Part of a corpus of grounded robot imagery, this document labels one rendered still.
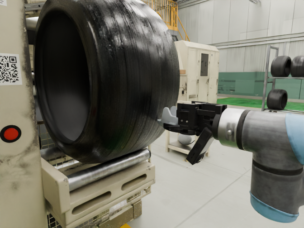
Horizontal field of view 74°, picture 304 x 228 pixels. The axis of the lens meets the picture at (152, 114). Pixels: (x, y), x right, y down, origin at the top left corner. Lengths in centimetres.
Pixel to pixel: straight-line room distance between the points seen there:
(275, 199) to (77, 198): 49
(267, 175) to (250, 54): 1172
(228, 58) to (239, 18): 206
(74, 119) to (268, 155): 80
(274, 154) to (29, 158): 59
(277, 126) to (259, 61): 1151
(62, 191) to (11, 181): 14
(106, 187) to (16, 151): 27
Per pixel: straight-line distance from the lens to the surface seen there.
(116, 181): 71
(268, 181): 47
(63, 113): 101
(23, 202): 70
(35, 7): 108
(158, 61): 59
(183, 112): 52
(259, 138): 44
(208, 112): 51
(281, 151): 44
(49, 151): 90
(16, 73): 62
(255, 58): 1202
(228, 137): 47
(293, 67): 561
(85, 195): 66
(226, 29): 1291
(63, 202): 61
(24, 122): 63
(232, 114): 47
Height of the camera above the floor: 121
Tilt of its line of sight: 11 degrees down
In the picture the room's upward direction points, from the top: straight up
